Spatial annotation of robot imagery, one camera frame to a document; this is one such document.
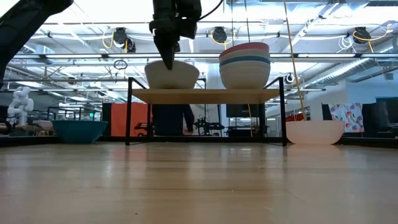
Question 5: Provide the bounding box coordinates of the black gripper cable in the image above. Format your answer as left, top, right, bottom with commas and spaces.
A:
197, 0, 225, 22

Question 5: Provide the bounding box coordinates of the blue opaque bowl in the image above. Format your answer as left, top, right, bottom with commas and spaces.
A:
218, 55, 272, 68

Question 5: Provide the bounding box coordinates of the translucent orange bowl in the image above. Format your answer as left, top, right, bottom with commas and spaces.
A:
285, 119, 346, 146

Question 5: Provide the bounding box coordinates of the black machine on floor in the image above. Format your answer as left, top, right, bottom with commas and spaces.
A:
193, 115, 226, 137

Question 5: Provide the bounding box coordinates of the wooden shelf with black frame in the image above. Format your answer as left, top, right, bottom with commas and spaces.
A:
124, 76, 288, 147

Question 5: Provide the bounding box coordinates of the grey opaque bowl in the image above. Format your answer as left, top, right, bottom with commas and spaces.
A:
219, 48, 271, 64

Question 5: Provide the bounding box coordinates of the teal bowl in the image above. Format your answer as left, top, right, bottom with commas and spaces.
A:
51, 119, 109, 145

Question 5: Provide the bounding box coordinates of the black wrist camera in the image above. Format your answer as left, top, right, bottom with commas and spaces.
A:
179, 0, 203, 40

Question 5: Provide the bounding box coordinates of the translucent white bowl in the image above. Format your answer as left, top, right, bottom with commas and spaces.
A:
144, 59, 201, 90

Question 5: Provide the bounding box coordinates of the black hanging cable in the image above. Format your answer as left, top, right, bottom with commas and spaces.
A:
243, 0, 252, 44

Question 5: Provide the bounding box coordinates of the yellow hanging cable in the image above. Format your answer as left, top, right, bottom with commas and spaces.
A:
282, 0, 308, 123

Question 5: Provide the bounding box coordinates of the dark monitor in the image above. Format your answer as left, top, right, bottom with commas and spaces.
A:
225, 103, 261, 119

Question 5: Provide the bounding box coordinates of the person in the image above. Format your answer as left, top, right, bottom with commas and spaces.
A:
151, 103, 196, 137

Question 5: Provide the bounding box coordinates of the floral cloth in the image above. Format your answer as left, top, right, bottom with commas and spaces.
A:
328, 102, 366, 134

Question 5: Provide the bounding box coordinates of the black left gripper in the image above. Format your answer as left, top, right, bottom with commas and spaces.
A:
148, 0, 182, 70

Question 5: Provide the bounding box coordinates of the orange panel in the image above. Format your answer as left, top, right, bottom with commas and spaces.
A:
109, 102, 154, 138

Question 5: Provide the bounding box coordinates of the pink opaque bowl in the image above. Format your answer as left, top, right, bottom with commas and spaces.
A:
220, 42, 271, 59

